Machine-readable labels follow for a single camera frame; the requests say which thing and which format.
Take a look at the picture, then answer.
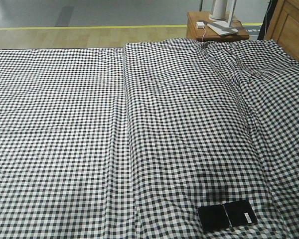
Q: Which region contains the black foldable phone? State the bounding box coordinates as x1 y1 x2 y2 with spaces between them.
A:
197 200 258 233

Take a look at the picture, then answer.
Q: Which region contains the wooden headboard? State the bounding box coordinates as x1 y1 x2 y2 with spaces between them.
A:
265 0 299 61

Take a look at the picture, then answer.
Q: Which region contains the black white checkered bed sheet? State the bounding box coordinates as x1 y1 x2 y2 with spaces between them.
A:
0 48 137 239

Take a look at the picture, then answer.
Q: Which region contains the white power adapter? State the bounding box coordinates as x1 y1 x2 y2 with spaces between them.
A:
196 21 205 29

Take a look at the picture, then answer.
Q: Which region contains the white desk lamp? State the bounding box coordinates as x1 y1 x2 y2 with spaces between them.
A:
207 0 238 36

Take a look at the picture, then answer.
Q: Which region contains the checkered duvet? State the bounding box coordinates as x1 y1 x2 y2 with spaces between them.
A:
122 39 299 239

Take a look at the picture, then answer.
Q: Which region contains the wooden nightstand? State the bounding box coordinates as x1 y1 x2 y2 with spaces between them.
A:
186 11 250 41

